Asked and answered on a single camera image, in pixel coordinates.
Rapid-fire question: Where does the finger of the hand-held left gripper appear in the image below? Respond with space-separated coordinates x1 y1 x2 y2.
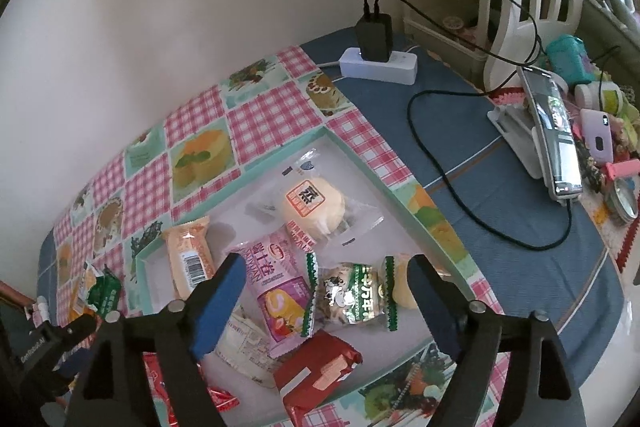
47 313 99 360

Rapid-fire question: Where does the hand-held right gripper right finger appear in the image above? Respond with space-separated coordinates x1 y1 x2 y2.
406 254 588 427

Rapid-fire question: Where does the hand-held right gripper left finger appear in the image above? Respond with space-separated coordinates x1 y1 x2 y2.
65 252 247 427

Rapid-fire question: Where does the small pale bun packet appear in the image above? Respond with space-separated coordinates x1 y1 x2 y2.
385 257 426 313

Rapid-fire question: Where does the orange snack packet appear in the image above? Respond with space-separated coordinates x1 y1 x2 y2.
70 262 98 313

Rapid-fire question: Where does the white green snack packet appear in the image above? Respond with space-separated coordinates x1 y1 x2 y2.
82 264 123 323

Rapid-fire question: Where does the pink snack packet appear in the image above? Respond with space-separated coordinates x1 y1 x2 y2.
227 227 321 358

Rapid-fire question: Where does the peach snack packet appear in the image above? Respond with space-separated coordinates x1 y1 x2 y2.
161 216 218 300

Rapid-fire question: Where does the green silver snack packet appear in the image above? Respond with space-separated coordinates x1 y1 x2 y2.
305 254 401 333

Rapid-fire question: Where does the white shallow tray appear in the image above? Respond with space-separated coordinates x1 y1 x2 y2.
135 127 476 425

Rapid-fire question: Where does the bright red snack packet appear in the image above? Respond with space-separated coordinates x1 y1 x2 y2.
142 352 241 427

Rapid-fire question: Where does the dark red snack packet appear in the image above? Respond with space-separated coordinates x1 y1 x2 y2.
272 329 363 423

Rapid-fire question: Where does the large bun clear packet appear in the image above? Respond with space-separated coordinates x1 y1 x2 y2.
245 147 386 253

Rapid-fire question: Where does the blue lined cloth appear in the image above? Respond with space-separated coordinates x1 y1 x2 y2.
35 24 626 408

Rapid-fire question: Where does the pink checked printed tablecloth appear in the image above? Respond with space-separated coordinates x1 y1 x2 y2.
37 44 516 427

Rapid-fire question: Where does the white phone stand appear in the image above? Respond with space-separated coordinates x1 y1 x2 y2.
487 102 551 180

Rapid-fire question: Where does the red trimmed lace mat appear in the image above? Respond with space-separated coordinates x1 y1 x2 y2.
575 187 640 273

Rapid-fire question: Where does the smartphone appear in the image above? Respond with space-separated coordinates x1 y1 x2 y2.
517 66 585 202

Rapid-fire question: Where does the round metal tin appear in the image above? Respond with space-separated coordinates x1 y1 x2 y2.
605 177 640 223

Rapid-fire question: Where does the pink plastic object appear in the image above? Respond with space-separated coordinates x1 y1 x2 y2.
602 159 640 180

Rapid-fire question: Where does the purple phone case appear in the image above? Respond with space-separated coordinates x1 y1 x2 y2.
580 109 615 165

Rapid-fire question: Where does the white power strip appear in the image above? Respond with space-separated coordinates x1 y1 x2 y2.
339 47 420 86

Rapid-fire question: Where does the white green jar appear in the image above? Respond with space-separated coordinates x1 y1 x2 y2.
575 82 623 115

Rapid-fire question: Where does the black charger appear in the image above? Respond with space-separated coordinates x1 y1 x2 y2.
355 13 393 62

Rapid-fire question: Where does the teal case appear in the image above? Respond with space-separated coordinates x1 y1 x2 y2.
545 34 596 84

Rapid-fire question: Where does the black looped cable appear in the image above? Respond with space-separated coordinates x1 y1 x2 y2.
407 89 573 253

